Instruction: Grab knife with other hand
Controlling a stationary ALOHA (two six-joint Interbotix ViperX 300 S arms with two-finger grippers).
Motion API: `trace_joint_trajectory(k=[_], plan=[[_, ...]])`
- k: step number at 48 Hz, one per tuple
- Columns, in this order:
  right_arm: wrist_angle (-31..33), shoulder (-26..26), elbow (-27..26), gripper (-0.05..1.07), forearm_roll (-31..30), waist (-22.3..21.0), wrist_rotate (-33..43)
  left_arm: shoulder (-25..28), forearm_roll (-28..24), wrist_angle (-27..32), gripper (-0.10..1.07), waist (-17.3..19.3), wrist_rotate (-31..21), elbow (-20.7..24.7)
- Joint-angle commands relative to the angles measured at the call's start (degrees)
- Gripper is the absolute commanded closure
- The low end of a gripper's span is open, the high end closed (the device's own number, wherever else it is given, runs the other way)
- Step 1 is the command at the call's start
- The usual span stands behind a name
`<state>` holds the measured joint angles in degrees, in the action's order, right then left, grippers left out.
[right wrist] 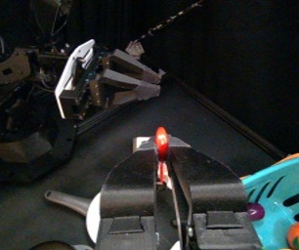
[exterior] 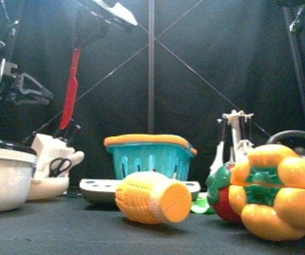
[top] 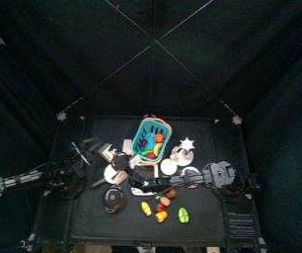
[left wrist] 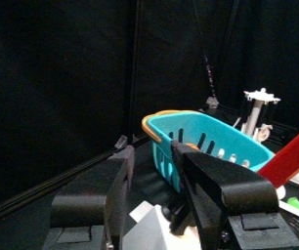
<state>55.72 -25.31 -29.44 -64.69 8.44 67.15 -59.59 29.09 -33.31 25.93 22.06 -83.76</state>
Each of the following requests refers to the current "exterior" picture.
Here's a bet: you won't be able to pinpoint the yellow toy corn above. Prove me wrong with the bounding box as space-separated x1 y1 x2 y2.
114 170 193 225

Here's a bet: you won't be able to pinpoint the black frame pole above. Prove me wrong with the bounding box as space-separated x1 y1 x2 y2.
146 0 154 134
281 4 305 133

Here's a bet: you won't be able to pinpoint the toy kettle with black handle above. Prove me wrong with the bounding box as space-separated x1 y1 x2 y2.
264 129 305 162

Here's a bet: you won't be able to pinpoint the teal basket with orange rim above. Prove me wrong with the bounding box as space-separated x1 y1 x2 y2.
102 132 199 182

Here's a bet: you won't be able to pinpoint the yellow toy bell pepper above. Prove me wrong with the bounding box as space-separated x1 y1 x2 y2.
227 143 305 242

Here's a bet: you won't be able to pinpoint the thin diagonal brace wire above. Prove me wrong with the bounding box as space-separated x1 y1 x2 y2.
22 0 204 143
133 23 272 137

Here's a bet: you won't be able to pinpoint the red toy knife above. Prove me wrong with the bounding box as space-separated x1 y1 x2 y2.
58 47 82 131

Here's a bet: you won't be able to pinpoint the white toy knife block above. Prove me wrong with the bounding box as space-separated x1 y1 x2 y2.
27 132 77 180

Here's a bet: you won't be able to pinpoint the white bowl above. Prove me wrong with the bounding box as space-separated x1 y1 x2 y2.
0 125 38 215

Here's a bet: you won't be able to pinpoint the black toy scissors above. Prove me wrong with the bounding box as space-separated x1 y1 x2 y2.
47 156 74 178

